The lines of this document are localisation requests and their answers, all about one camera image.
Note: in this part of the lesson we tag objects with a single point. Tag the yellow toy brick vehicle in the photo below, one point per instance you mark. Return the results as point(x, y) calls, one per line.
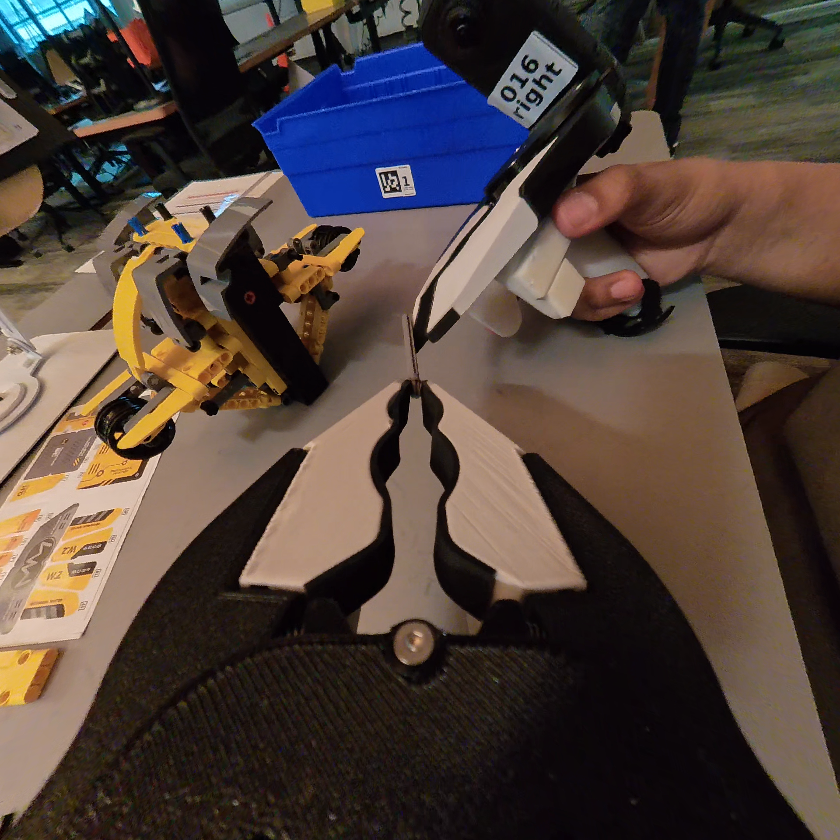
point(197, 341)

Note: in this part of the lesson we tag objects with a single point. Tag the person's right hand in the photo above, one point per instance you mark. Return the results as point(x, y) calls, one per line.
point(676, 216)

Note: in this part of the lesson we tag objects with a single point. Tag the black office chair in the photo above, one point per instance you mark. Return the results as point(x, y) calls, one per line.
point(197, 79)

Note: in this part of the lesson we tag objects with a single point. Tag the printed paper sheet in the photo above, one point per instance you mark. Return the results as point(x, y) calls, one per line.
point(216, 197)

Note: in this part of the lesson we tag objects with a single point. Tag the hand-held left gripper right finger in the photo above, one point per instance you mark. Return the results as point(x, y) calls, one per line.
point(505, 525)

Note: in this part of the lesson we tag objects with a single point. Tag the flat yellow brick panel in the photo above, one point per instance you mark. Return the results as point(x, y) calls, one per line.
point(23, 676)

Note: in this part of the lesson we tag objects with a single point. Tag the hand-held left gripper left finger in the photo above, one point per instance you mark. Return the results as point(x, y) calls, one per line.
point(321, 525)

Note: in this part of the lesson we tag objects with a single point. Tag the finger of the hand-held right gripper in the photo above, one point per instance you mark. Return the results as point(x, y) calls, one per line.
point(492, 256)
point(518, 174)

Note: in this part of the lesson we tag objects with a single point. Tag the white book stand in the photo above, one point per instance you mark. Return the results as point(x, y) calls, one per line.
point(59, 394)

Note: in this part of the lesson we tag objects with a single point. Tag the dark grey axle rod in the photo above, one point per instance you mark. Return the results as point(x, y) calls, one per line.
point(412, 354)

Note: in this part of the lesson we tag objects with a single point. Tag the yellow sticker sheet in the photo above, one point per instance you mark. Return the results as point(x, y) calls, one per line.
point(59, 525)

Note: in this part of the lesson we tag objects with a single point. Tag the blue plastic bin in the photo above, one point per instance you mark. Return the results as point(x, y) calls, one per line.
point(367, 144)

